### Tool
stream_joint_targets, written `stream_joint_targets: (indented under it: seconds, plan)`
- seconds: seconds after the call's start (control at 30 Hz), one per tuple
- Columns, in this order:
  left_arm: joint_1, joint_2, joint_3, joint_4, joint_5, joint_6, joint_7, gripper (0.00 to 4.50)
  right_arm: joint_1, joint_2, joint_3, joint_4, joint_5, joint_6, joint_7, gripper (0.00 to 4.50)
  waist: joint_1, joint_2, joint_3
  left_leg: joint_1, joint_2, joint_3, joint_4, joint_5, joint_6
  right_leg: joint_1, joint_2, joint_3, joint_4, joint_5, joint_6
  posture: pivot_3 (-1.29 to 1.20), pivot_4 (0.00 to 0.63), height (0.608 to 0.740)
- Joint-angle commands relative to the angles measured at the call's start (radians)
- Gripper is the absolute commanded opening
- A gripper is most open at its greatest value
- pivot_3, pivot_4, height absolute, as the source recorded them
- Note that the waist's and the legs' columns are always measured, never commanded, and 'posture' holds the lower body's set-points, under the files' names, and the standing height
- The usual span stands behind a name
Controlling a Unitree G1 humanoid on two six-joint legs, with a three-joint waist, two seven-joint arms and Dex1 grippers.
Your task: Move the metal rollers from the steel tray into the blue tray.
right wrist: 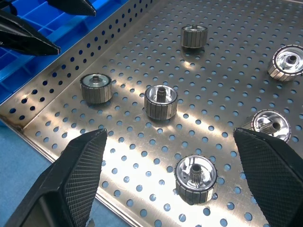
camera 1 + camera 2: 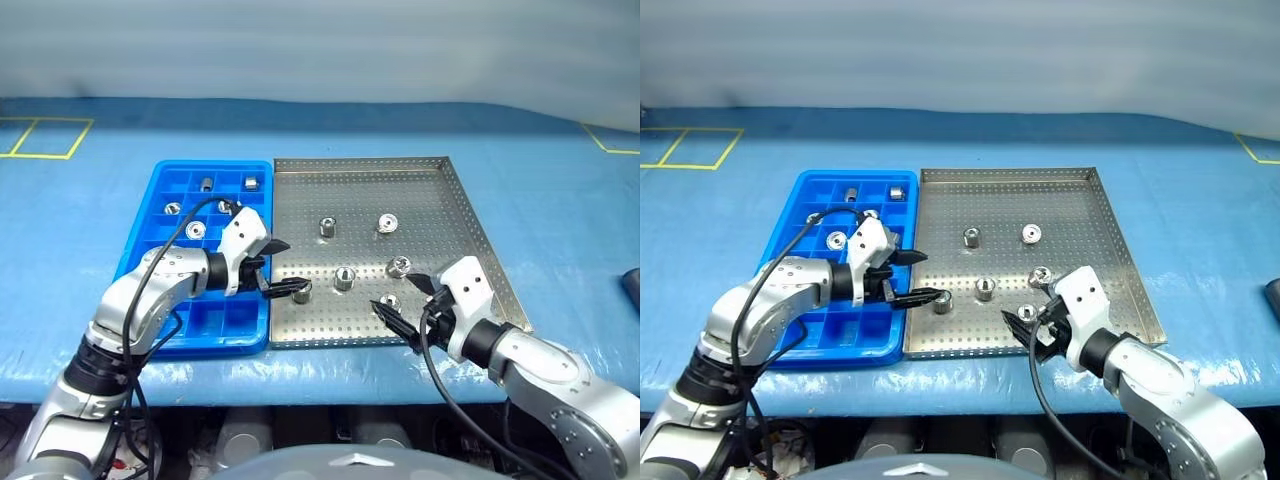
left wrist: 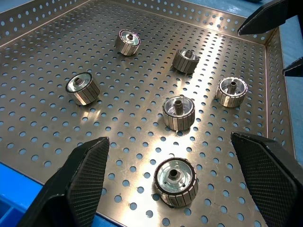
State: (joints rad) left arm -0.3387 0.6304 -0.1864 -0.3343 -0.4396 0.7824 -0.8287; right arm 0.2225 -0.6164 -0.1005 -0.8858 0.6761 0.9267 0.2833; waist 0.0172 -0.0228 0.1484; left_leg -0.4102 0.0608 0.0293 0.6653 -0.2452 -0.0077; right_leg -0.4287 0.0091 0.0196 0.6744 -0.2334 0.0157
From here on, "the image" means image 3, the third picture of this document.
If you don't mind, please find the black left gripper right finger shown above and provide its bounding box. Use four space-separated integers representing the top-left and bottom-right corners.
231 131 303 227

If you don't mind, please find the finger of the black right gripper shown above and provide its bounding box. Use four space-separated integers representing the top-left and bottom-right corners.
281 58 303 77
238 0 303 36

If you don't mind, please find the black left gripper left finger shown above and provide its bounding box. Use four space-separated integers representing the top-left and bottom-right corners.
18 136 110 227

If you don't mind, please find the blue compartment tray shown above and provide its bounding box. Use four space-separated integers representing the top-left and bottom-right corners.
0 160 116 227

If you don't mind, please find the metal rotor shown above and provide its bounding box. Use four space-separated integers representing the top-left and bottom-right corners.
115 28 142 57
162 95 196 132
153 157 199 209
172 49 200 75
215 77 249 108
65 72 101 106

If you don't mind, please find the perforated metal tray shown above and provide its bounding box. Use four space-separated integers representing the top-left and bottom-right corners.
0 0 296 227

